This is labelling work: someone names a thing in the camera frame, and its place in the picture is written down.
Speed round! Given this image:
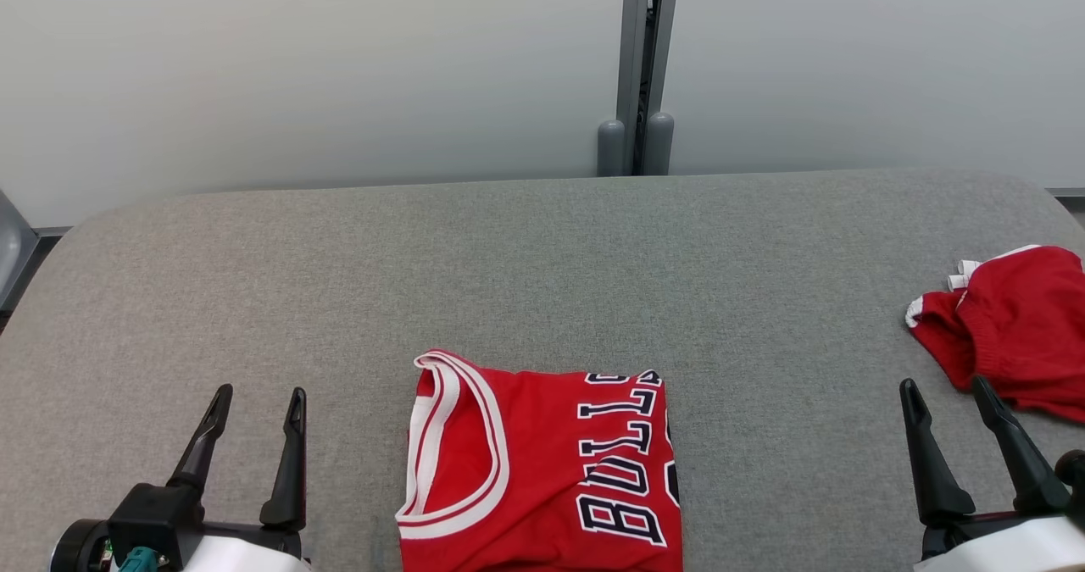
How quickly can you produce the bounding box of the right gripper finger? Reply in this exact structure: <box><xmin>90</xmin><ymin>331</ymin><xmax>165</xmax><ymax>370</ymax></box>
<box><xmin>971</xmin><ymin>375</ymin><xmax>1071</xmax><ymax>515</ymax></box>
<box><xmin>899</xmin><ymin>378</ymin><xmax>977</xmax><ymax>526</ymax></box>

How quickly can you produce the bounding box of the grey cylindrical post foot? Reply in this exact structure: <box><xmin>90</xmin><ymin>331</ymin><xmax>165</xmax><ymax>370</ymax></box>
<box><xmin>597</xmin><ymin>119</ymin><xmax>626</xmax><ymax>177</ymax></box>
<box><xmin>644</xmin><ymin>112</ymin><xmax>675</xmax><ymax>175</ymax></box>

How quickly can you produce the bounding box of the red Bulls basketball jersey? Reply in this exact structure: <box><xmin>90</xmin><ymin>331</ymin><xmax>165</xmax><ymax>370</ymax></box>
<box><xmin>396</xmin><ymin>349</ymin><xmax>684</xmax><ymax>572</ymax></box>

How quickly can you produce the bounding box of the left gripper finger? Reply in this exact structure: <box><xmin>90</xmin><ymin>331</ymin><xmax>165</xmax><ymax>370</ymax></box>
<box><xmin>259</xmin><ymin>387</ymin><xmax>308</xmax><ymax>530</ymax></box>
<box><xmin>167</xmin><ymin>384</ymin><xmax>234</xmax><ymax>497</ymax></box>

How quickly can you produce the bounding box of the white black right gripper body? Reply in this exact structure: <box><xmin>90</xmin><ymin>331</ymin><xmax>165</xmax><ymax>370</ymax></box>
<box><xmin>914</xmin><ymin>513</ymin><xmax>1085</xmax><ymax>572</ymax></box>

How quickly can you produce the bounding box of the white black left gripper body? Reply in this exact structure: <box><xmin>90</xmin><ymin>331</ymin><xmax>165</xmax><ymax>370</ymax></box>
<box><xmin>182</xmin><ymin>521</ymin><xmax>313</xmax><ymax>572</ymax></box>

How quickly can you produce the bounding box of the red shorts white stripe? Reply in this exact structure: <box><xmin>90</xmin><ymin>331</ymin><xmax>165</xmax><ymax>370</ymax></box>
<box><xmin>905</xmin><ymin>244</ymin><xmax>1085</xmax><ymax>425</ymax></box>

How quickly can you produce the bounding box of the grey partition post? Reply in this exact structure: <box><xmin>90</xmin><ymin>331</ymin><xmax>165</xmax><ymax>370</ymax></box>
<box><xmin>616</xmin><ymin>0</ymin><xmax>682</xmax><ymax>176</ymax></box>

